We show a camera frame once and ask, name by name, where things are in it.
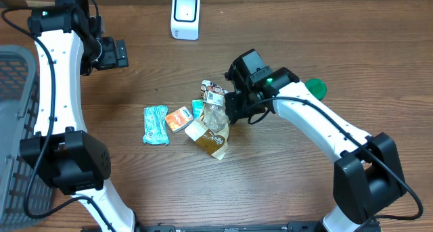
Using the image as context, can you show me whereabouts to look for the brown snack bag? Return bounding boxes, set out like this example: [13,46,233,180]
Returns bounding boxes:
[185,80,229,160]

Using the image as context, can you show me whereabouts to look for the teal tissue pack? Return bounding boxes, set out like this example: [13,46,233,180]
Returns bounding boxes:
[143,106,169,145]
[192,99,204,119]

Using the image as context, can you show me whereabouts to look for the orange tissue pack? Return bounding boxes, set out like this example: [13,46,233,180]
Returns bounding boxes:
[164,106,193,133]

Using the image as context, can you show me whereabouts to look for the green lid jar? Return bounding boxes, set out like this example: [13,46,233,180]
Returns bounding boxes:
[305,78,327,101]

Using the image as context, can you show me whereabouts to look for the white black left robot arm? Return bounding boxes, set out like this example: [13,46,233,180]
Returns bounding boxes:
[20,0,138,231]

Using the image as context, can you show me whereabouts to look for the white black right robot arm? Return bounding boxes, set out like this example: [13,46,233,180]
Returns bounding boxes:
[225,66,407,231]

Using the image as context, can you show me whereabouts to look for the white barcode scanner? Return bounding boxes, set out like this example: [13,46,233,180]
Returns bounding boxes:
[170,0,201,41]

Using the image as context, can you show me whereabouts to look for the dark grey plastic basket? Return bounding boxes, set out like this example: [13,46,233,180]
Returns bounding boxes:
[1,45,39,231]

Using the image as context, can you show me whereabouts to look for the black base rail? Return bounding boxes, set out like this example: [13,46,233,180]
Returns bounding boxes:
[81,221,383,232]

